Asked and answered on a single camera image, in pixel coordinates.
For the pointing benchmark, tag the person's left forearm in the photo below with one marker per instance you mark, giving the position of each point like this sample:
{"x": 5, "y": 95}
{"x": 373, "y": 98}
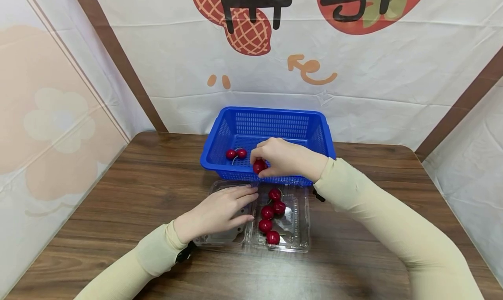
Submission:
{"x": 133, "y": 267}

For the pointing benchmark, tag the person's right hand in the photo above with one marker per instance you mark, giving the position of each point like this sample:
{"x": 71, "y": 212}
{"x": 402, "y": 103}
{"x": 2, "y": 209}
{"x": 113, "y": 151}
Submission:
{"x": 292, "y": 159}

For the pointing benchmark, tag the blue plastic mesh basket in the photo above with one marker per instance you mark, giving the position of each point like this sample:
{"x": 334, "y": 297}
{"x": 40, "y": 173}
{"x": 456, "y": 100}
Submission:
{"x": 271, "y": 123}

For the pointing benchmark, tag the black wrist band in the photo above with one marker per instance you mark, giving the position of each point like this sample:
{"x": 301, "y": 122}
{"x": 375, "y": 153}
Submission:
{"x": 184, "y": 253}
{"x": 318, "y": 196}

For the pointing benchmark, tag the person's left fingers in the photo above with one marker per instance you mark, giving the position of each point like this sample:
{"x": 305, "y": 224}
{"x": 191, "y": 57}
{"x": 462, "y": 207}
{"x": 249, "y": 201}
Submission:
{"x": 241, "y": 195}

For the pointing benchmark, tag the person's right thumb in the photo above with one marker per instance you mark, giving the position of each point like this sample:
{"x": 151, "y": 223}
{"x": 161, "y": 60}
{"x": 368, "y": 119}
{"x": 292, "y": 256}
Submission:
{"x": 272, "y": 172}

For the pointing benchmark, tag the red cherry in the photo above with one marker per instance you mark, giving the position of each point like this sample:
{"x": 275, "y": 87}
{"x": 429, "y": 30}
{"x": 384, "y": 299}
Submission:
{"x": 258, "y": 167}
{"x": 230, "y": 154}
{"x": 273, "y": 237}
{"x": 274, "y": 194}
{"x": 265, "y": 225}
{"x": 267, "y": 212}
{"x": 241, "y": 153}
{"x": 279, "y": 208}

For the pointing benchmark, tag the person's left thumb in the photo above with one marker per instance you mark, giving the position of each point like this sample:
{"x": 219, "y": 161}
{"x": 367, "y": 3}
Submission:
{"x": 243, "y": 220}

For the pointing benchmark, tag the person's left hand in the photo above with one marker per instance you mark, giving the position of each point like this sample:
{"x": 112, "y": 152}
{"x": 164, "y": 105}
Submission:
{"x": 214, "y": 215}

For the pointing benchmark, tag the clear plastic clamshell container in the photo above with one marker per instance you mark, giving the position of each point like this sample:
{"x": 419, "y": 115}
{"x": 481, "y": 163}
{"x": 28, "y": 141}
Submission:
{"x": 292, "y": 230}

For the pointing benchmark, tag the person's right fingers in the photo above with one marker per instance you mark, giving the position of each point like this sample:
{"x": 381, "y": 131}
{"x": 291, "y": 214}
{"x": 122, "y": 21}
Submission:
{"x": 262, "y": 149}

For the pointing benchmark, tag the person's right forearm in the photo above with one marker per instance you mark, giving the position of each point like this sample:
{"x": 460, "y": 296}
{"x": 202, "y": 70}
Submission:
{"x": 397, "y": 230}

